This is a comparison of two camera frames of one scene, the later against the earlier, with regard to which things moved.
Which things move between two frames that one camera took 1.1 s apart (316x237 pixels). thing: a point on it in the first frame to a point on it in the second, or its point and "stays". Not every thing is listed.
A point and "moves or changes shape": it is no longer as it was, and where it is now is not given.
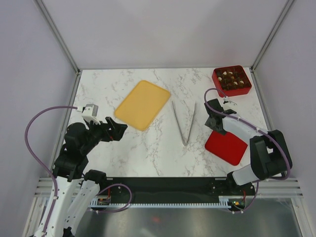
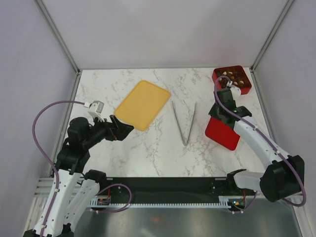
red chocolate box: (231, 80) stays
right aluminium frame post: (286, 8) stays
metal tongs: (186, 143) stays
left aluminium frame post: (61, 41) stays
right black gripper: (208, 124) to (212, 112)
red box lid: (228, 147) moves or changes shape
